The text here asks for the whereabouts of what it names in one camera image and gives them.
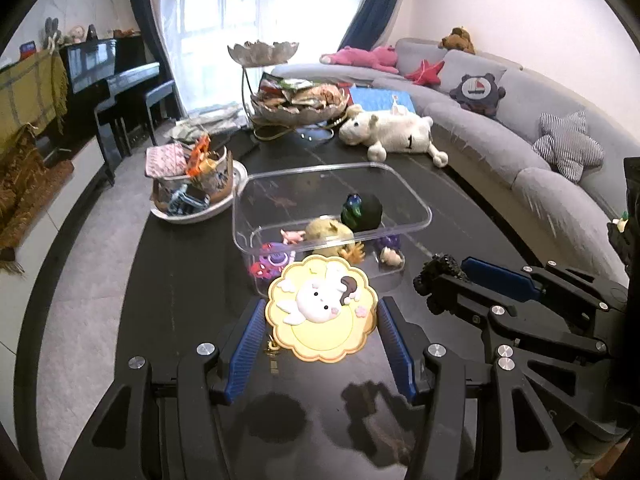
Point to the purple toy camera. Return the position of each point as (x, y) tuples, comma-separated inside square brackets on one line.
[(272, 260)]

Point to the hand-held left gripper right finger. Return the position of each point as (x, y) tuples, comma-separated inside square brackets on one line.
[(397, 355)]

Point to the black marble desktop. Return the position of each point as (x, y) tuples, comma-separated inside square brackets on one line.
[(190, 270)]

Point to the brown plush bear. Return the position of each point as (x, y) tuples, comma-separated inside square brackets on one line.
[(457, 40)]

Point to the brown wooden ornament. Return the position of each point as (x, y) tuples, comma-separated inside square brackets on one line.
[(126, 33)]

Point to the black piano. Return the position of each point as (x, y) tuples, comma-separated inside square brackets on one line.
[(90, 65)]

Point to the dark clothing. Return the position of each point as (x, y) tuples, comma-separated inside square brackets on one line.
[(617, 247)]

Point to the brown patterned cloth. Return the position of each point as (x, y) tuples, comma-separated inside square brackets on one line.
[(20, 185)]

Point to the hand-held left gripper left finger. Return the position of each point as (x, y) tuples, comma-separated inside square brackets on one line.
[(245, 355)]

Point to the dark metronome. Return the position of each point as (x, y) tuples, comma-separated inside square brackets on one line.
[(92, 33)]

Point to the black piano bench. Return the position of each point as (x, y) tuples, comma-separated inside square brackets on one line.
[(160, 92)]

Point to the yellow plaid blanket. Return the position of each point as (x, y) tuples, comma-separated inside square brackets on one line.
[(30, 90)]

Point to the grey curved sofa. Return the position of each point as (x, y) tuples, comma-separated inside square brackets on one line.
[(500, 150)]

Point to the pile of snack packets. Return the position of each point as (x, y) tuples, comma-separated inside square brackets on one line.
[(300, 95)]

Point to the blue black toy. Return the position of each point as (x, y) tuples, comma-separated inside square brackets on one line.
[(187, 200)]

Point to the white sheep plush toy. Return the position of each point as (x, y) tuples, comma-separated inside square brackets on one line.
[(395, 130)]

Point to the pink patterned pouch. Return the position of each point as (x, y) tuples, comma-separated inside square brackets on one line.
[(165, 160)]

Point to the red star pillow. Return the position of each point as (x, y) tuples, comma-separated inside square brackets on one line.
[(427, 72)]

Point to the black toy car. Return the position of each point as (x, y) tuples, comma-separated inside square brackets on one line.
[(435, 272)]

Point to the clear plastic container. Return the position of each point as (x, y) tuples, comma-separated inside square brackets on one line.
[(310, 180)]

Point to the green ball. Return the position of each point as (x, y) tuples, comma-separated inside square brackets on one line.
[(367, 210)]

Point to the brown patterned basket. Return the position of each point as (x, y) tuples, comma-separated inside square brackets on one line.
[(220, 180)]

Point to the yellow plush toy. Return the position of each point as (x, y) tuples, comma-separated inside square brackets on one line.
[(330, 232)]

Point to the red desk clock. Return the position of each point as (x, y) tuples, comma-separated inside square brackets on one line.
[(27, 49)]

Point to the navy ship wheel pillow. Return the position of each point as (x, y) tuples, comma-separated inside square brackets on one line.
[(477, 92)]

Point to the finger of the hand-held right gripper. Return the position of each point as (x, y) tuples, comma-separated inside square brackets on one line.
[(465, 297), (500, 277)]

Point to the blue curtain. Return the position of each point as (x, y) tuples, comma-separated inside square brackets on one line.
[(380, 0), (142, 10)]

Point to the striped star pillow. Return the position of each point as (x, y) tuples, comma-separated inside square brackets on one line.
[(567, 145)]

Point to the purple grape toy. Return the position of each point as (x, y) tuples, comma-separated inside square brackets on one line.
[(387, 242)]

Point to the pink plush bear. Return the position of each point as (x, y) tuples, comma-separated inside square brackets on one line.
[(365, 57)]

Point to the small cream figurine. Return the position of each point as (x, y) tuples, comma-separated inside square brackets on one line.
[(392, 257)]

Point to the blue picture book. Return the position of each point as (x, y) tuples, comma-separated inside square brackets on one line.
[(375, 97)]

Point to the pile of papers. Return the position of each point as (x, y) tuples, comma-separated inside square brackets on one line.
[(200, 125)]

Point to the grey rabbit plush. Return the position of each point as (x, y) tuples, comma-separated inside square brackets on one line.
[(52, 35)]

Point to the two-tier metal lotus stand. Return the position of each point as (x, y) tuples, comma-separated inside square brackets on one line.
[(262, 52)]

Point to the orange plastic toy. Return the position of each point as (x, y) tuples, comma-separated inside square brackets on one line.
[(200, 152)]

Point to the small pink figurine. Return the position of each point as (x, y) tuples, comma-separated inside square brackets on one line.
[(292, 236)]

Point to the green white toy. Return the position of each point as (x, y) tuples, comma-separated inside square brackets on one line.
[(621, 221)]

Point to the beige plush toy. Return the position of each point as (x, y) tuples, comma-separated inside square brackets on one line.
[(76, 34)]

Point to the basket of toys on plate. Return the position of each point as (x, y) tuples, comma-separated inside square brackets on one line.
[(235, 175)]

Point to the white sheer curtain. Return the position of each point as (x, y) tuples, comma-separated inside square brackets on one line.
[(250, 0)]

